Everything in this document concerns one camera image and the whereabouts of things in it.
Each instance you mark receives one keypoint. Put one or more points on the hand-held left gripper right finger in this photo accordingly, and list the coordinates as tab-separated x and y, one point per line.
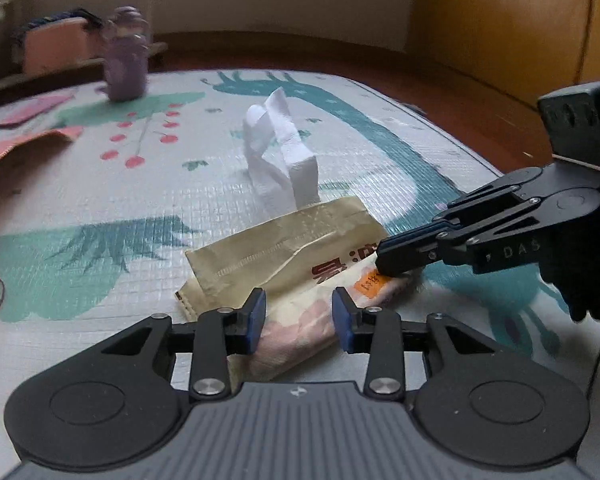
343	325

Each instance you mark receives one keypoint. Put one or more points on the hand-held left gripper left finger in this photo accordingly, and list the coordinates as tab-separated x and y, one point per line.
256	322

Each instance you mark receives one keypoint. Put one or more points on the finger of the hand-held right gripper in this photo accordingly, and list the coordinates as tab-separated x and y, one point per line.
485	250
500	195

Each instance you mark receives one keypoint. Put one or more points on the beige shopping bag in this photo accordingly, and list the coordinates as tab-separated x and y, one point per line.
305	230

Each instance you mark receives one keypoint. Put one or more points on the person's right hand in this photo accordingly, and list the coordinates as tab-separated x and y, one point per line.
590	280

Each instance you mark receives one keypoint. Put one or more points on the yellow wooden cabinet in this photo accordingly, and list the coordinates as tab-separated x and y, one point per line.
505	20

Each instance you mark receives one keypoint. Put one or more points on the animal print play mat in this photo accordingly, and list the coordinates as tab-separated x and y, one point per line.
105	200

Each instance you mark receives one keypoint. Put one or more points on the purple water bottle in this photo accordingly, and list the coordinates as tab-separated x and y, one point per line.
125	60

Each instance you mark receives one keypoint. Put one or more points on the pink cardboard box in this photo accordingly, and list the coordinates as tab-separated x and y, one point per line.
10	160

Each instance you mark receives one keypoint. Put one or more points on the pink card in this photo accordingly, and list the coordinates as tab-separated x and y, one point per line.
30	110

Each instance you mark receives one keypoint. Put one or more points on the pink storage box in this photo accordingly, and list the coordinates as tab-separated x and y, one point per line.
55	52

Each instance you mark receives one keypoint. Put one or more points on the dark floral cloth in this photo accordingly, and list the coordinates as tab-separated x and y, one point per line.
55	19

